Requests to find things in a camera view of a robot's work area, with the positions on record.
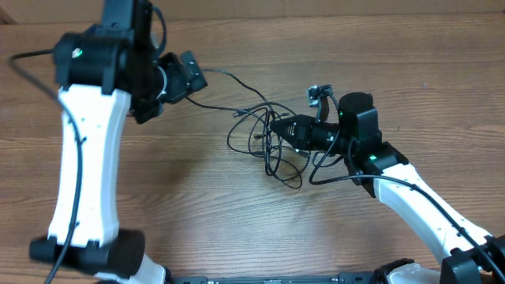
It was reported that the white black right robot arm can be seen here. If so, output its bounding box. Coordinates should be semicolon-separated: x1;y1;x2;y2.
271;92;504;283

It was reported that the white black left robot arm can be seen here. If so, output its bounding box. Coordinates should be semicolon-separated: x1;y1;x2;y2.
29;1;207;283

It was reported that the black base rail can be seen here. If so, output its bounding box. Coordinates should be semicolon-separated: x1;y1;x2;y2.
170;271;388;284

